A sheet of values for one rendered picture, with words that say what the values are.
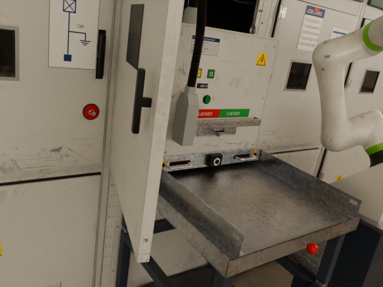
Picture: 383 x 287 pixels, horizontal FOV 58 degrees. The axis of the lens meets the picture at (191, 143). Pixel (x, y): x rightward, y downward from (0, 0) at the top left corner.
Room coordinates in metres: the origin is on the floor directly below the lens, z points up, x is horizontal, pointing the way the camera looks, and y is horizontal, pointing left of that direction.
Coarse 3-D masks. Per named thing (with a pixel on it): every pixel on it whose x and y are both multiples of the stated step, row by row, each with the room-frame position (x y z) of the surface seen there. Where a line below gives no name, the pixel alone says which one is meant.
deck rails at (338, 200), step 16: (256, 160) 1.49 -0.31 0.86; (272, 160) 1.42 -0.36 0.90; (288, 176) 1.34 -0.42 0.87; (304, 176) 1.29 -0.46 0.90; (176, 192) 1.01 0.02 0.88; (192, 192) 0.95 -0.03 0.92; (304, 192) 1.24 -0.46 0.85; (320, 192) 1.22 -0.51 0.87; (336, 192) 1.17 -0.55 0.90; (192, 208) 0.94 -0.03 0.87; (208, 208) 0.88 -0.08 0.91; (336, 208) 1.14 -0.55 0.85; (352, 208) 1.11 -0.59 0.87; (208, 224) 0.87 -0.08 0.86; (224, 224) 0.82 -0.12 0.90; (224, 240) 0.81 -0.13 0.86; (240, 240) 0.77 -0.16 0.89; (240, 256) 0.77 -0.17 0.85
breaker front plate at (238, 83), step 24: (240, 48) 1.35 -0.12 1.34; (264, 48) 1.43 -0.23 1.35; (216, 72) 1.30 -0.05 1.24; (240, 72) 1.37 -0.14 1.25; (264, 72) 1.45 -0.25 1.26; (216, 96) 1.31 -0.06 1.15; (240, 96) 1.38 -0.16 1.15; (264, 96) 1.47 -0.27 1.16; (168, 120) 1.19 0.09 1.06; (216, 120) 1.32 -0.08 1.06; (168, 144) 1.20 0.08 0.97; (216, 144) 1.34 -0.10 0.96; (240, 144) 1.42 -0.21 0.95
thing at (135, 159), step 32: (128, 0) 1.12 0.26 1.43; (160, 0) 0.75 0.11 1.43; (128, 32) 1.06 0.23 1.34; (160, 32) 0.72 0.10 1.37; (128, 64) 1.02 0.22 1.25; (160, 64) 0.69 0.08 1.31; (128, 96) 0.98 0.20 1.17; (160, 96) 0.69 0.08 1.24; (128, 128) 0.93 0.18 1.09; (160, 128) 0.69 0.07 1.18; (128, 160) 0.89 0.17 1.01; (160, 160) 0.70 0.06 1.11; (128, 192) 0.85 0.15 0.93; (128, 224) 0.81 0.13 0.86
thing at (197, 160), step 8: (208, 152) 1.31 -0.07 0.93; (216, 152) 1.33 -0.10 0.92; (224, 152) 1.35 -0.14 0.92; (232, 152) 1.38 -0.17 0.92; (240, 152) 1.41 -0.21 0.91; (248, 152) 1.44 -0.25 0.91; (256, 152) 1.47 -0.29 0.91; (176, 160) 1.21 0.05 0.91; (184, 160) 1.23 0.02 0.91; (192, 160) 1.26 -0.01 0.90; (200, 160) 1.28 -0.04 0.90; (224, 160) 1.36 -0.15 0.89; (232, 160) 1.38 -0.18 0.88; (240, 160) 1.41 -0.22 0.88; (184, 168) 1.24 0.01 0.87; (192, 168) 1.26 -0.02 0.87
